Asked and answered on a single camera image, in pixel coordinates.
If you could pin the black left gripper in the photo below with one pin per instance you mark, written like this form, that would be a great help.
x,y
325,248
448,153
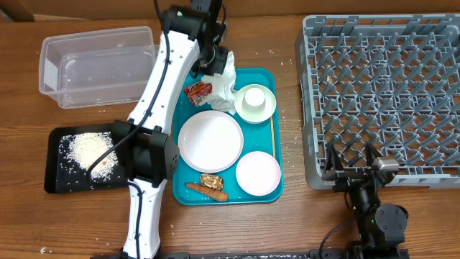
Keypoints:
x,y
218,66

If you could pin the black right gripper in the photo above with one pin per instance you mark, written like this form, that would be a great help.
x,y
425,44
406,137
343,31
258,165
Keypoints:
x,y
333,170

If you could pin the red snack wrapper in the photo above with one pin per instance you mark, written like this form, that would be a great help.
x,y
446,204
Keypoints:
x,y
198,92

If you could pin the white napkin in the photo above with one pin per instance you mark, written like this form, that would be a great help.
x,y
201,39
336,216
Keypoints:
x,y
223,94

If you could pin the white cup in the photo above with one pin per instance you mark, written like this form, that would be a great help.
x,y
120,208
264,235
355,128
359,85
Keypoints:
x,y
254,97

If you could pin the large white plate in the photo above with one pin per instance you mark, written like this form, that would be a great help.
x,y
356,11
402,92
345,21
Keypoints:
x,y
210,141

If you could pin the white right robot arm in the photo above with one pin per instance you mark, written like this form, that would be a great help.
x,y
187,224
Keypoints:
x,y
381,227

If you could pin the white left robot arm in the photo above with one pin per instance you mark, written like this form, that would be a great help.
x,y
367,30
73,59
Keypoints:
x,y
189,43

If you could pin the grey dishwasher rack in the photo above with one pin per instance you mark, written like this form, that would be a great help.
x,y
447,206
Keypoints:
x,y
391,81

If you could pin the black waste tray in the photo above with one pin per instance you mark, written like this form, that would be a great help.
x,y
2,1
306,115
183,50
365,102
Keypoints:
x,y
64,175

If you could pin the wooden chopstick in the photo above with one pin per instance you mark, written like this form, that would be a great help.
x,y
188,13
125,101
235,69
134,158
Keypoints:
x,y
273,137

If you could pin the teal plastic tray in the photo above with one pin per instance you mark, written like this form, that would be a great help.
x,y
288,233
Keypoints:
x,y
257,137

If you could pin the clear plastic bin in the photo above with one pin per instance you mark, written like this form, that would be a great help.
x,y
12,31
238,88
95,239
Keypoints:
x,y
97,68

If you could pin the brown food scrap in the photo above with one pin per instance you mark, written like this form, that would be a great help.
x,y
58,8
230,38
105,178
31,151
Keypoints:
x,y
212,181

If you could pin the orange carrot piece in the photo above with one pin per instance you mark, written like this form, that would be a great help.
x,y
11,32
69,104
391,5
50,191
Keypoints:
x,y
209,192

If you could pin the pile of rice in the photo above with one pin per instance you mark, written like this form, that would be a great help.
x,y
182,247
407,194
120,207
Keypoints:
x,y
86,148

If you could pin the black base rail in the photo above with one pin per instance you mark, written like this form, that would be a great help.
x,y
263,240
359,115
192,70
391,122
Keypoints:
x,y
251,255

